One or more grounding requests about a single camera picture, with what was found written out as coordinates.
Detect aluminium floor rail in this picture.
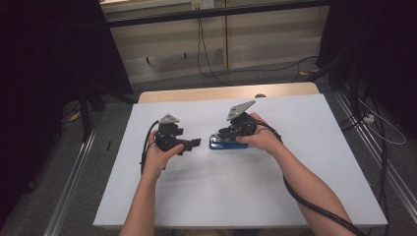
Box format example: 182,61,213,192
42,127,98,236
333,89,417,215

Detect person's left hand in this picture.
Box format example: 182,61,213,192
142,131,185,180

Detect black curtain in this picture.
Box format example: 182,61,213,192
316,0,417,139
0,0,134,227

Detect left hand-held gripper black cable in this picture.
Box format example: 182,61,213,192
140,119,160,175

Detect black horizontal bar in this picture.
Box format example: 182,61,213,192
106,0,332,29

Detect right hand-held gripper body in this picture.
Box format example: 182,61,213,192
225,99,259,137

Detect black metal stand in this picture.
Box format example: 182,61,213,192
77,82,139,144

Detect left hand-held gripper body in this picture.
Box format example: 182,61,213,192
153,113,193,156

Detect beige cabinet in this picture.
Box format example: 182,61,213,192
99,0,330,85

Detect wooden table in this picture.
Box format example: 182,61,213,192
137,82,321,104

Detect person's right hand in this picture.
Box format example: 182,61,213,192
235,112,283,156

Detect hand-held gripper black cable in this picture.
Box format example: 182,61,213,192
140,119,160,175
255,119,368,236

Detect black floor cables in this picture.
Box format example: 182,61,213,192
340,82,391,236

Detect white table cover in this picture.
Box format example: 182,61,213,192
92,93,388,229

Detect blue stapler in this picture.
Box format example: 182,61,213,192
208,133,250,150

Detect black hanging cable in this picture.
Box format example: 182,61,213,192
196,16,321,87

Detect yellow floor tape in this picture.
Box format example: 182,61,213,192
299,68,321,77
67,109,82,124

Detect white cable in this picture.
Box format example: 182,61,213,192
358,97,407,147

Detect white wall socket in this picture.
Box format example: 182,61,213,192
191,0,215,10

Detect right hand-held gripper black cable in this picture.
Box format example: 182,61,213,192
255,119,368,236

